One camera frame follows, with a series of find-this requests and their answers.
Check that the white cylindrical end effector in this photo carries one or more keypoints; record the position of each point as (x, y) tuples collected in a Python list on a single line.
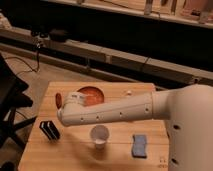
[(75, 97)]

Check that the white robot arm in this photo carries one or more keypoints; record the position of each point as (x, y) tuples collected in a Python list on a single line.
[(189, 111)]

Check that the black and white eraser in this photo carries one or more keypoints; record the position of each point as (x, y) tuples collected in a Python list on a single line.
[(50, 130)]

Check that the red sausage toy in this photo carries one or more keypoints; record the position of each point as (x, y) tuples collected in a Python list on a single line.
[(58, 100)]

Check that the orange round plate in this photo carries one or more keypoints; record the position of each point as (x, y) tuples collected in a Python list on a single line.
[(93, 95)]

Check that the black office chair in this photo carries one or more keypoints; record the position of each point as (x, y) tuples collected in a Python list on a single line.
[(12, 97)]

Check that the black power adapter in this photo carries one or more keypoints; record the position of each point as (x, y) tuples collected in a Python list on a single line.
[(58, 35)]

